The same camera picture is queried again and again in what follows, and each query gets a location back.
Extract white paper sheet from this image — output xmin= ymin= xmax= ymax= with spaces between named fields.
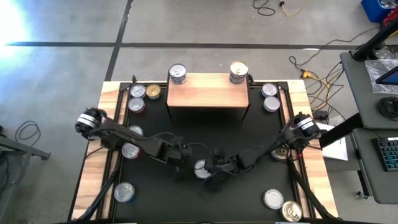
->
xmin=317 ymin=123 xmax=349 ymax=162

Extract teal can with white label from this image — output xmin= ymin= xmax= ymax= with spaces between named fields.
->
xmin=193 ymin=159 xmax=213 ymax=180

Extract grey-labelled tin can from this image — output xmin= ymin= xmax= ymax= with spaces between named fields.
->
xmin=129 ymin=83 xmax=147 ymax=99

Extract clear plastic sheet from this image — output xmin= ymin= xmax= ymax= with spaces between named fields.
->
xmin=364 ymin=58 xmax=398 ymax=95

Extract gold-lidded flat can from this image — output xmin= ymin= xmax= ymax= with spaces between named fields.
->
xmin=145 ymin=84 xmax=162 ymax=100

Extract blue plastic bin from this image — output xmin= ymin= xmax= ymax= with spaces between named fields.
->
xmin=360 ymin=0 xmax=398 ymax=23

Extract tablet with blue screen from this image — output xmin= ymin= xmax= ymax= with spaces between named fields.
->
xmin=375 ymin=65 xmax=398 ymax=86

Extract yellow floor cable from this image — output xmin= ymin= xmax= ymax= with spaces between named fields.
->
xmin=279 ymin=0 xmax=307 ymax=17

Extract yellow power plug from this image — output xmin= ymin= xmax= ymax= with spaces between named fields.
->
xmin=300 ymin=68 xmax=315 ymax=80

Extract green can with barcode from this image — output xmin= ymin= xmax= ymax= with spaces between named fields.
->
xmin=129 ymin=124 xmax=144 ymax=137

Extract grey desk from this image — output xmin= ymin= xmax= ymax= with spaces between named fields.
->
xmin=339 ymin=51 xmax=398 ymax=130
xmin=351 ymin=127 xmax=398 ymax=205

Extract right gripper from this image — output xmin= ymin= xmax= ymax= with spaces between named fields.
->
xmin=194 ymin=152 xmax=246 ymax=192

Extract wooden shelf with black frame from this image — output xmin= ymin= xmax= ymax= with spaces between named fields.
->
xmin=165 ymin=72 xmax=251 ymax=122

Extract silver-lidded tin can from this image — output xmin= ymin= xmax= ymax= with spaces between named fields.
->
xmin=262 ymin=189 xmax=285 ymax=210

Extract red can with barcode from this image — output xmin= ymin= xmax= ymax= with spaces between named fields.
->
xmin=121 ymin=142 xmax=141 ymax=160

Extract looped black floor cable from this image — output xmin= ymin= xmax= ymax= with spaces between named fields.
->
xmin=14 ymin=120 xmax=42 ymax=141

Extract grey metal stand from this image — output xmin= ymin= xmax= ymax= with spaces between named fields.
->
xmin=0 ymin=126 xmax=52 ymax=215

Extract red can with fish picture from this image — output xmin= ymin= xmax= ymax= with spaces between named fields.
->
xmin=127 ymin=97 xmax=146 ymax=113

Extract black power adapter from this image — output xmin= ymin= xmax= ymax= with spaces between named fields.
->
xmin=312 ymin=109 xmax=329 ymax=121

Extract teal can with yellow print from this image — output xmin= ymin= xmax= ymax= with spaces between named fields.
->
xmin=113 ymin=182 xmax=136 ymax=203

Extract gold-lidded tin can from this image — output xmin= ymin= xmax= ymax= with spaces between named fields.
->
xmin=280 ymin=200 xmax=303 ymax=223

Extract long black floor cable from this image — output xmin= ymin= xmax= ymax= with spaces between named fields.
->
xmin=288 ymin=26 xmax=382 ymax=78

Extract backlit keyboard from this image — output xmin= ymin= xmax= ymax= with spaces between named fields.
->
xmin=371 ymin=136 xmax=398 ymax=172

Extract blue-labelled tin can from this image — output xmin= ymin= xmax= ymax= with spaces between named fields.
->
xmin=261 ymin=82 xmax=279 ymax=98

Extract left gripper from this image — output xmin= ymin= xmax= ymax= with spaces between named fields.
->
xmin=161 ymin=139 xmax=200 ymax=183

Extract coiled black cable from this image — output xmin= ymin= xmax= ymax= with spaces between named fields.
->
xmin=377 ymin=95 xmax=398 ymax=121

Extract green-grey labelled tin can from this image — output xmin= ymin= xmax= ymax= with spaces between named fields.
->
xmin=263 ymin=96 xmax=281 ymax=113

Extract black desk leg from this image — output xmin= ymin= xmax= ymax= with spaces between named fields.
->
xmin=318 ymin=111 xmax=364 ymax=149

